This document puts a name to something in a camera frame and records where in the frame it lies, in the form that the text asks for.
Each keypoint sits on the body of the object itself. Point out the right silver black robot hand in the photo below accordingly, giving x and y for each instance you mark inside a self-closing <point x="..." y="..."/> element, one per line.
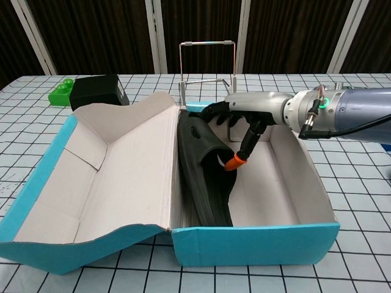
<point x="259" y="103"/>

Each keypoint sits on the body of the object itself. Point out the black rubber slipper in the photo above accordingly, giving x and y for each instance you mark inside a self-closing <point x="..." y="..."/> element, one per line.
<point x="195" y="146"/>

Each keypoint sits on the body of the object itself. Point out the blue cardboard shoebox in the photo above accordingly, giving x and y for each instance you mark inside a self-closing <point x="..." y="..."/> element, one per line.
<point x="259" y="244"/>

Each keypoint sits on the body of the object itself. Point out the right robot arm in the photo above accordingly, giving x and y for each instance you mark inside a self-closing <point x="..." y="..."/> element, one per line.
<point x="360" y="110"/>

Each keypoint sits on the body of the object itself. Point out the grid-pattern tablecloth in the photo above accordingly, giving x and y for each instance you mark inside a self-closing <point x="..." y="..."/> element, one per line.
<point x="360" y="213"/>

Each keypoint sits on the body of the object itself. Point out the small black box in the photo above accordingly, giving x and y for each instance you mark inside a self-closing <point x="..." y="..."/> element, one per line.
<point x="91" y="91"/>

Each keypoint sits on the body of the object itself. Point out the dark pleated partition panel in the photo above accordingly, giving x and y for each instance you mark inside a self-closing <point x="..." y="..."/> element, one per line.
<point x="12" y="45"/>
<point x="201" y="21"/>
<point x="97" y="36"/>
<point x="375" y="36"/>
<point x="293" y="36"/>

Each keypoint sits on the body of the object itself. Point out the green toy brick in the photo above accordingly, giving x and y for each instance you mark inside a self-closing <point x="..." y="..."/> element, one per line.
<point x="59" y="96"/>

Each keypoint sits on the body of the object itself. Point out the white partition frame post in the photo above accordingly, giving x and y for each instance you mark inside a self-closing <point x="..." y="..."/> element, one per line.
<point x="244" y="36"/>
<point x="33" y="33"/>
<point x="348" y="33"/>
<point x="155" y="36"/>

